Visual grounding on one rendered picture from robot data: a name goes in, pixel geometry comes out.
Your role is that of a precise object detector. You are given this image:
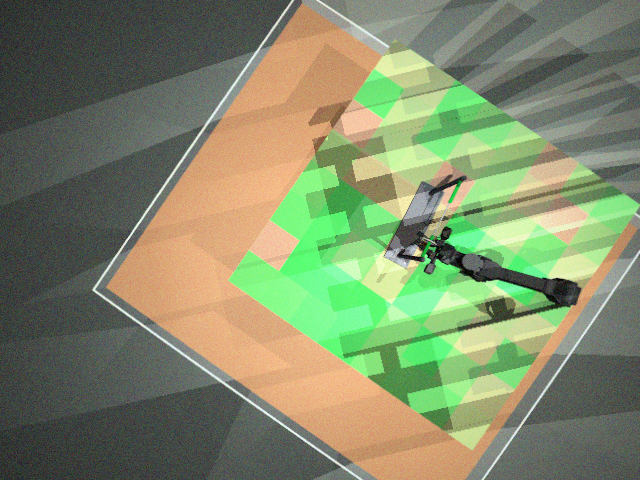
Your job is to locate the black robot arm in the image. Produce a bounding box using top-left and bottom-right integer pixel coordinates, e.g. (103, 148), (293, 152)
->
(439, 243), (581, 307)

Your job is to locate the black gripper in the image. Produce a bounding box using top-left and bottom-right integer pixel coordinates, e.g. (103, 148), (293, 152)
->
(415, 226), (460, 274)

